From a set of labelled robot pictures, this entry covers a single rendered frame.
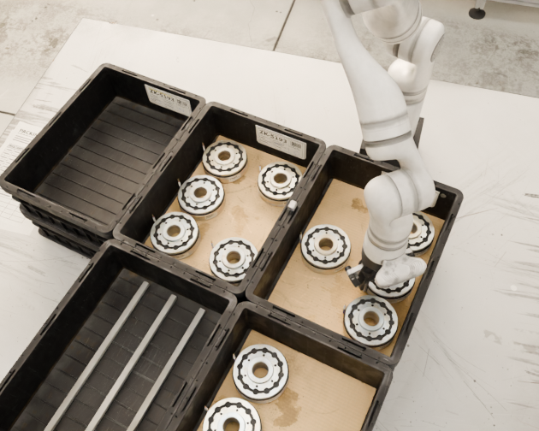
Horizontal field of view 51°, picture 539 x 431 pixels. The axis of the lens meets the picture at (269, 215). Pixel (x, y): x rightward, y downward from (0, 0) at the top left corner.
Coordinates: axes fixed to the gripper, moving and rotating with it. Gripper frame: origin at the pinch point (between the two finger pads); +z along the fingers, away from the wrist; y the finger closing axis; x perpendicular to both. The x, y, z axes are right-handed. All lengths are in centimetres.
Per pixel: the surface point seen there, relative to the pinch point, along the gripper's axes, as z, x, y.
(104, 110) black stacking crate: 3, -68, 42
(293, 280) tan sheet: 2.4, -6.7, 14.9
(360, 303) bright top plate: -0.5, 3.6, 4.8
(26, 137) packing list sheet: 15, -79, 66
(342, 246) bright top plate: -0.5, -9.0, 3.0
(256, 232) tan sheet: 2.4, -20.4, 18.2
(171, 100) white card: -4, -58, 26
